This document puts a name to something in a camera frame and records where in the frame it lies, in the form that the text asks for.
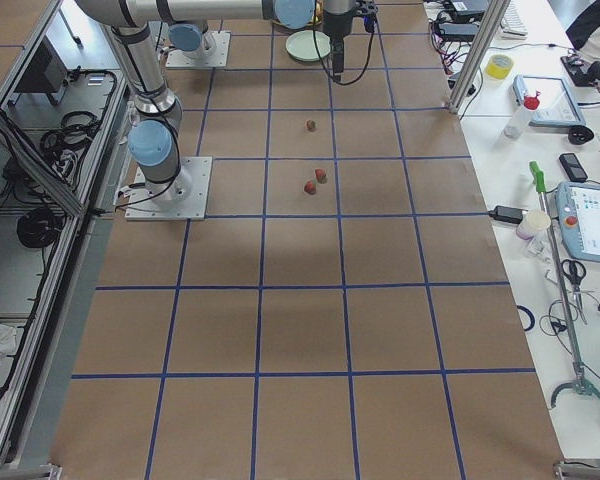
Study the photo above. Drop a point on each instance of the black power adapter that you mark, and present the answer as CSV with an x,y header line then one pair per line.
x,y
507,214

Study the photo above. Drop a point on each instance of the yellow tape roll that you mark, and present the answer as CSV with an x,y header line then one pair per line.
x,y
499,66

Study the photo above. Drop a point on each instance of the aluminium frame post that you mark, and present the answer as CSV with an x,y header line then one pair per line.
x,y
489,25

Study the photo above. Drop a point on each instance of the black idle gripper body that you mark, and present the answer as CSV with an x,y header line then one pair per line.
x,y
337,25

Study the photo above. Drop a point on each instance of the light green plate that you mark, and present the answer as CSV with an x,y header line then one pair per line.
x,y
308,46

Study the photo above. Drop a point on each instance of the white paper cup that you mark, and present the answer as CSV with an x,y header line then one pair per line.
x,y
533,223

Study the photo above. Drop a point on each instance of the black remote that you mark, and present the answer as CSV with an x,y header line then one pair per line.
x,y
573,168

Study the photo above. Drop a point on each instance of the near blue teach pendant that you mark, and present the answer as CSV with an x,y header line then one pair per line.
x,y
578,208

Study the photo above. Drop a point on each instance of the far blue teach pendant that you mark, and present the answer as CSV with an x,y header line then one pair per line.
x,y
558,107

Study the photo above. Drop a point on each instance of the blue teach pendant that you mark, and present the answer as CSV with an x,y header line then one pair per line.
x,y
558,107
578,208

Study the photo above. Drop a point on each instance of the black handled scissors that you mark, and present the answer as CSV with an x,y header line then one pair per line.
x,y
575,272

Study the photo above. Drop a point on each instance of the red capped squeeze bottle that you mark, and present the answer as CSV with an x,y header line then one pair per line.
x,y
522,117

